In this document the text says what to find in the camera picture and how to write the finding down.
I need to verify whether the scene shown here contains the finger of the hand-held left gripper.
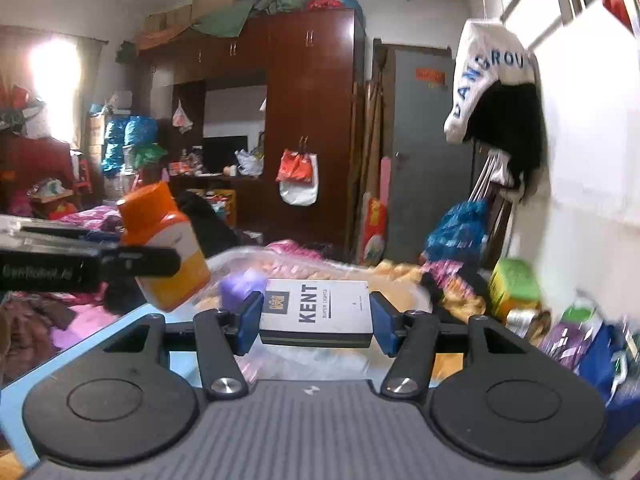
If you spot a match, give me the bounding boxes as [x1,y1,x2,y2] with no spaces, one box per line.
[19,224,124,248]
[99,244,182,279]

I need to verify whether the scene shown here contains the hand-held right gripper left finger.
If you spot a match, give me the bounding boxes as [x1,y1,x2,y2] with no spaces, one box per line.
[102,291,264,402]

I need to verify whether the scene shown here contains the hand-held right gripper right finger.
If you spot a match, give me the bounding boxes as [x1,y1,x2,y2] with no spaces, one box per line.
[369,291,538,397]

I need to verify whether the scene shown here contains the orange cap bottle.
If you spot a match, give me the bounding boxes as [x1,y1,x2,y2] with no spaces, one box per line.
[117,181,212,312]

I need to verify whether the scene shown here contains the purple tissue pack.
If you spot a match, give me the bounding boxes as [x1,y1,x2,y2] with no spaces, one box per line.
[219,269,267,312]

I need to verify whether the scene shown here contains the white cigarette box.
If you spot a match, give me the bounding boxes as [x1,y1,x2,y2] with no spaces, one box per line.
[258,278,374,349]

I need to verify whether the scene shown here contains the pink floral blanket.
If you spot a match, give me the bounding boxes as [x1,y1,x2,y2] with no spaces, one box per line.
[0,207,132,352]

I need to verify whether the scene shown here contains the red stool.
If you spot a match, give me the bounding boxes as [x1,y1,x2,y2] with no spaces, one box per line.
[74,152,94,194]

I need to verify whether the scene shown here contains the yellow blanket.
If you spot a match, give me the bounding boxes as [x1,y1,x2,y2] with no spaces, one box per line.
[374,259,487,317]

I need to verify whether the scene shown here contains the black clothing pile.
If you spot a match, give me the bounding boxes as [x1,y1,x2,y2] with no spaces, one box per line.
[174,190,242,259]

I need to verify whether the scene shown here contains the red printed bag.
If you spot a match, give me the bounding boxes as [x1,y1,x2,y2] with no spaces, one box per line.
[366,197,389,267]

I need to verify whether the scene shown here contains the green plastic bag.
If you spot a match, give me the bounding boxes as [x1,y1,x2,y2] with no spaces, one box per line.
[133,143,169,169]

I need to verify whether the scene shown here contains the pile of blue bags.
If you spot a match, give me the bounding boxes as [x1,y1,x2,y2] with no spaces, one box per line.
[102,115,159,174]

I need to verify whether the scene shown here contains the blue plastic bag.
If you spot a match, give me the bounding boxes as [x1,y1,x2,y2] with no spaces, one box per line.
[424,199,489,264]

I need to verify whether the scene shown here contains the black television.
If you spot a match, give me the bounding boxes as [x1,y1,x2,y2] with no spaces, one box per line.
[202,135,249,174]

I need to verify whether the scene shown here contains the green box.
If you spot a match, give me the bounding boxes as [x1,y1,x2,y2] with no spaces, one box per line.
[488,258,543,322]

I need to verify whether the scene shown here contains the pink board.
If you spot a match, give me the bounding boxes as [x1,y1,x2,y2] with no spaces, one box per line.
[379,157,394,202]

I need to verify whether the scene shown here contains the white plastic bag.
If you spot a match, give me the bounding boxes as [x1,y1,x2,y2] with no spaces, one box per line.
[235,148,265,177]

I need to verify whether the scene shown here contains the pink and white hanging bag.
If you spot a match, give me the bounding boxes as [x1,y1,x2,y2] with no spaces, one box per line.
[172,100,194,134]

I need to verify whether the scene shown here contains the grey curtain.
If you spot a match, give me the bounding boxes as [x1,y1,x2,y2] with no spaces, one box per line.
[75,37,109,127]

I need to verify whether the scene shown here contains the red and white hanging bag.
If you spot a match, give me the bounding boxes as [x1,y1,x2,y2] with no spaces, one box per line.
[276,148,320,207]

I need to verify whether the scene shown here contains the leaning wooden boards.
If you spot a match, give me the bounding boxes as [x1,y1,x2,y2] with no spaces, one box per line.
[349,39,397,262]

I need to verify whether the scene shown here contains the grey door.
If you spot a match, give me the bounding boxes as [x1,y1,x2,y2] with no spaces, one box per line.
[387,44,490,267]

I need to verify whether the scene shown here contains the folded metal rack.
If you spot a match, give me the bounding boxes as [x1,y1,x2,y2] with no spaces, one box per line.
[469,149,512,212]

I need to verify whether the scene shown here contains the purple printed packet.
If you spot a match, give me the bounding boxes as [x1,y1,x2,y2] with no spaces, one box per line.
[539,319,602,372]

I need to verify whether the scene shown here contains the brown wooden wardrobe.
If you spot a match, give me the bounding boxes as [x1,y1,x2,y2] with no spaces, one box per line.
[134,7,367,262]

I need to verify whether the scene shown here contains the black hanging garment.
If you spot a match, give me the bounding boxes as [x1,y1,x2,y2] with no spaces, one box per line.
[469,82,547,204]

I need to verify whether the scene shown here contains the blue tote bag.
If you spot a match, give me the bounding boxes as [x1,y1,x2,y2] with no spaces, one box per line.
[579,319,640,408]

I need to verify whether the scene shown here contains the cardboard boxes on wardrobe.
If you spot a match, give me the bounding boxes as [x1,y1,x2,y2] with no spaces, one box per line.
[144,0,242,32]

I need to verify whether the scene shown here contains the green cloth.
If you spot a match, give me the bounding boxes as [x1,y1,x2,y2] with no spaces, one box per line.
[192,0,322,39]

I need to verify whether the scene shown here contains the white hooded sweatshirt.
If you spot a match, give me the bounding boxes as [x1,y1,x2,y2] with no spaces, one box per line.
[443,18,539,145]

